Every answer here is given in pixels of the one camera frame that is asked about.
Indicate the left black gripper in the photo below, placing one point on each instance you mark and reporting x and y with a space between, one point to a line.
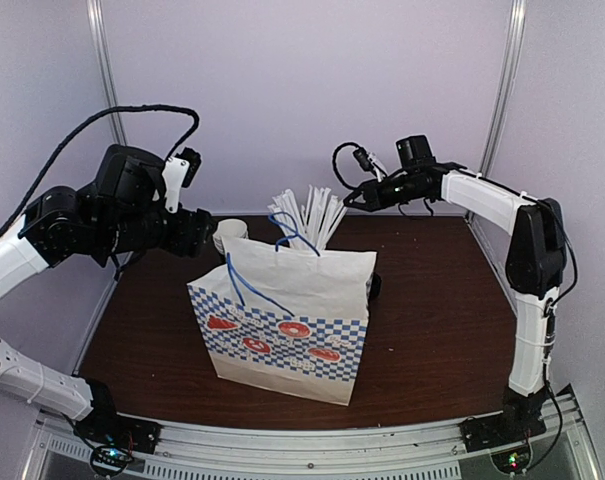
190 237

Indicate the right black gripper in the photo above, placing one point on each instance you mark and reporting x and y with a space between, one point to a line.
374 197

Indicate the stack of paper cups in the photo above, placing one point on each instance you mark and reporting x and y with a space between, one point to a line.
232 228

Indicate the stack of black lids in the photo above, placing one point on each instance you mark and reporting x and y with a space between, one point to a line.
374 287

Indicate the checkered paper takeout bag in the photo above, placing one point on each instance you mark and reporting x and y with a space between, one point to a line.
286 320

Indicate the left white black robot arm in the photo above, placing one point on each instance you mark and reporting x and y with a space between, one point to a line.
132 206

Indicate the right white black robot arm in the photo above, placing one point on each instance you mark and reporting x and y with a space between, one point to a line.
536 260

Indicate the bundle of wrapped white straws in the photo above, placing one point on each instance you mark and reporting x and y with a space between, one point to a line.
309 225

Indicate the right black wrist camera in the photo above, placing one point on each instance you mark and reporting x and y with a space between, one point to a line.
369 162

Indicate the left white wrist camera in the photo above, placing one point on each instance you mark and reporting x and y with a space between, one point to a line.
178 173

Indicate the right aluminium corner post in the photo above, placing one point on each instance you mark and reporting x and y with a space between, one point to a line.
510 63

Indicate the aluminium corner post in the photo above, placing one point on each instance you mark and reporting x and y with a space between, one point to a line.
510 63
100 42

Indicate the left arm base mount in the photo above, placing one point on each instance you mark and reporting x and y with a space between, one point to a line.
124 432

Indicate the left aluminium corner post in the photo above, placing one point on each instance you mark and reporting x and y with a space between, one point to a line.
100 42

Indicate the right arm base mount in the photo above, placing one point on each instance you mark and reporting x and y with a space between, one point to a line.
480 433

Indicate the aluminium front frame rail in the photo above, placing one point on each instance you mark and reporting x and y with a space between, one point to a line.
434 450

